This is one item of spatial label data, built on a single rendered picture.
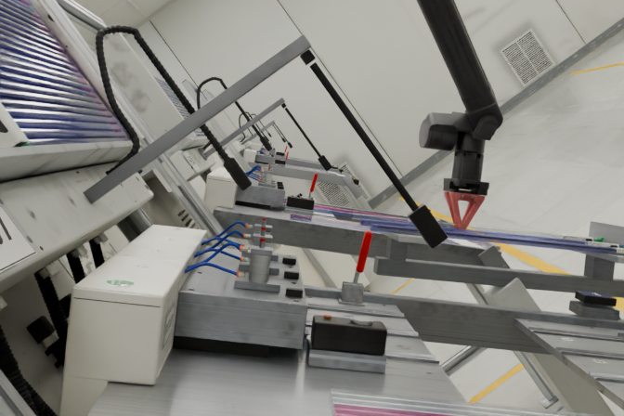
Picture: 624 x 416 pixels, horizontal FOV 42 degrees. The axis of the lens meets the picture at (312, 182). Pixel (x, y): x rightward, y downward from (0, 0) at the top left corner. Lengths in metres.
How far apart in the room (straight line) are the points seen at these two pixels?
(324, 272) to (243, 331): 4.71
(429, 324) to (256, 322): 0.45
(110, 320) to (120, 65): 1.42
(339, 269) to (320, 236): 3.63
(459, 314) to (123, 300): 0.65
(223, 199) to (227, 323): 1.32
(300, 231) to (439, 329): 0.79
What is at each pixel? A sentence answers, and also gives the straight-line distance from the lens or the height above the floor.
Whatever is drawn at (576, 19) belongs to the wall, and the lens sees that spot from 9.28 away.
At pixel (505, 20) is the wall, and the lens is 9.04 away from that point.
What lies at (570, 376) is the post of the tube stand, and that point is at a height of 0.61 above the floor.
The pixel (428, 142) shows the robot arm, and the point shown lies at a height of 1.10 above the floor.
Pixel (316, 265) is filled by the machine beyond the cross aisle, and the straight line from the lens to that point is 5.56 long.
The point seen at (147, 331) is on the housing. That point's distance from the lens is 0.74.
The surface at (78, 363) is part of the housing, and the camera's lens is 0.76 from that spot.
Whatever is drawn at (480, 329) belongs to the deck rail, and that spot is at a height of 0.86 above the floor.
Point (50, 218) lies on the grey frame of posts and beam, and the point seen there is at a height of 1.34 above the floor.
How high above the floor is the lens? 1.29
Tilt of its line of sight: 4 degrees down
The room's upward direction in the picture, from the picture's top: 36 degrees counter-clockwise
